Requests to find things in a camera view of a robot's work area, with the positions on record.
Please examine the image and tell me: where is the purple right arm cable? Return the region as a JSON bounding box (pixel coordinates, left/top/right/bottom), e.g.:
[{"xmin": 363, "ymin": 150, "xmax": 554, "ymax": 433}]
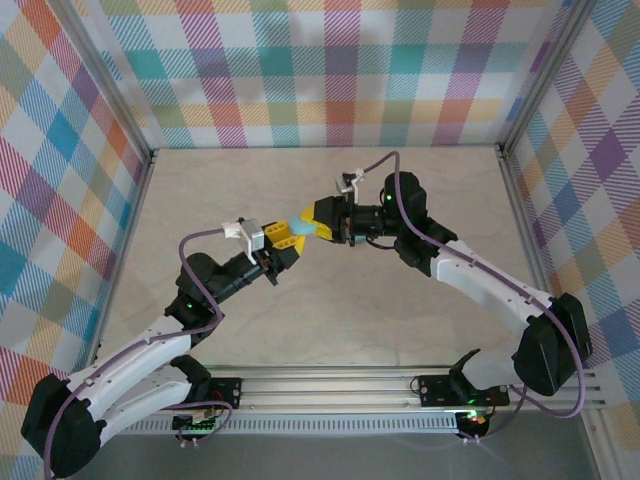
[{"xmin": 360, "ymin": 151, "xmax": 587, "ymax": 419}]

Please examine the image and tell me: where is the aluminium corner post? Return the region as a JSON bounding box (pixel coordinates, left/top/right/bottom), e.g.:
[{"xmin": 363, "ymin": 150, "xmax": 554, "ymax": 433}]
[
  {"xmin": 497, "ymin": 0, "xmax": 599, "ymax": 156},
  {"xmin": 59, "ymin": 0, "xmax": 154, "ymax": 161}
]

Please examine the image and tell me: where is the slotted grey cable duct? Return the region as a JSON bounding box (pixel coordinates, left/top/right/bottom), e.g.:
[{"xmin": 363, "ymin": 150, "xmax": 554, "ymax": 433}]
[{"xmin": 79, "ymin": 417, "xmax": 461, "ymax": 436}]

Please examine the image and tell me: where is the light blue earbud charging case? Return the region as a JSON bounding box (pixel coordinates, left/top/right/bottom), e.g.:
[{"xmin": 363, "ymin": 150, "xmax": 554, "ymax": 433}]
[{"xmin": 288, "ymin": 213, "xmax": 320, "ymax": 238}]

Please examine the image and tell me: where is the aluminium side rail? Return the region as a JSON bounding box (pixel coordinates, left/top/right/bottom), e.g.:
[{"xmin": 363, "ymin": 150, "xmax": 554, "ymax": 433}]
[
  {"xmin": 494, "ymin": 143, "xmax": 556, "ymax": 301},
  {"xmin": 87, "ymin": 152, "xmax": 160, "ymax": 374}
]

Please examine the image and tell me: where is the small electronics board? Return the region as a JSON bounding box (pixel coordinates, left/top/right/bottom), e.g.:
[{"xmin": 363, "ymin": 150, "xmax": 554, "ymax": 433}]
[
  {"xmin": 457, "ymin": 409, "xmax": 494, "ymax": 434},
  {"xmin": 172, "ymin": 408, "xmax": 224, "ymax": 437}
]

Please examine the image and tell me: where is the long aluminium base rail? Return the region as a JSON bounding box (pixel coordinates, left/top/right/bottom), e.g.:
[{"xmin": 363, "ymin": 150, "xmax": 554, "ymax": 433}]
[{"xmin": 54, "ymin": 366, "xmax": 609, "ymax": 415}]

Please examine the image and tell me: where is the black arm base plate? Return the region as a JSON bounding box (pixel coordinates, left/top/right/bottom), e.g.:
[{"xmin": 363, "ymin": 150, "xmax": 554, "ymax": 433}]
[
  {"xmin": 417, "ymin": 374, "xmax": 511, "ymax": 409},
  {"xmin": 151, "ymin": 377, "xmax": 245, "ymax": 412}
]

